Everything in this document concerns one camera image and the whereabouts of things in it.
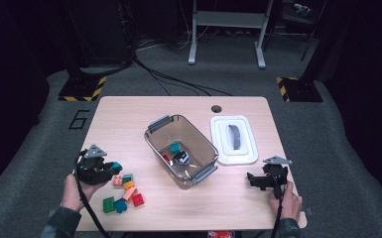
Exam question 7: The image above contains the white bin lid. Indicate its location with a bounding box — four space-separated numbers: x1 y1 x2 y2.
209 114 260 166

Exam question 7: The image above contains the green toy brick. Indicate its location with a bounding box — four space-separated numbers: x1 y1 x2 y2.
102 196 116 214

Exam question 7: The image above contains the black striped-edge stand base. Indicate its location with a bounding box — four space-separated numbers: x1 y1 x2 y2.
58 75 108 102
276 76 324 103

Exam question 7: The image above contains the red label sticker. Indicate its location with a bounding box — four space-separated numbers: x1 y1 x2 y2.
207 230 236 238

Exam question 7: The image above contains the white metal desk frame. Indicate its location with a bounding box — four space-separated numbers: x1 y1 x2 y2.
188 0 274 69

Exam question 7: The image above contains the person's right hand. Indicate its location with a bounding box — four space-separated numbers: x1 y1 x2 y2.
268 180 303 221

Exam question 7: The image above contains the salmon toy brick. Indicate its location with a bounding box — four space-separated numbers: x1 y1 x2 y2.
122 185 138 201

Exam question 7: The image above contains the black floor cable bundle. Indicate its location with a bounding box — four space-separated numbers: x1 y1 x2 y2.
78 54 233 97

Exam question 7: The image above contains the grey device on shelf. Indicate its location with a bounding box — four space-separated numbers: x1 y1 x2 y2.
293 2 312 17

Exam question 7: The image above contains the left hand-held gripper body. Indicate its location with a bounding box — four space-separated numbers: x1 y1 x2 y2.
75 144 108 185

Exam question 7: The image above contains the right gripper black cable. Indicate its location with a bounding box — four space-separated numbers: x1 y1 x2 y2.
270 173 287 238

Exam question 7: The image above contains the clear plastic storage bin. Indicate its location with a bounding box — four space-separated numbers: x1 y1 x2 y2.
143 113 220 190

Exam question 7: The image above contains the black equipment cabinet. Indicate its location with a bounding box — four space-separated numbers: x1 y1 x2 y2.
63 0 134 65

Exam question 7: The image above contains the black and white toy brick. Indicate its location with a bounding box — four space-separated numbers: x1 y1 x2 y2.
173 150 191 167

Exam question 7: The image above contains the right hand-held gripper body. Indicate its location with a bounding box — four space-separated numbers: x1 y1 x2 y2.
262 156 294 199

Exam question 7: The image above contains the person's left hand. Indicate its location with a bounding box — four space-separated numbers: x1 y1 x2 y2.
61 173 108 213

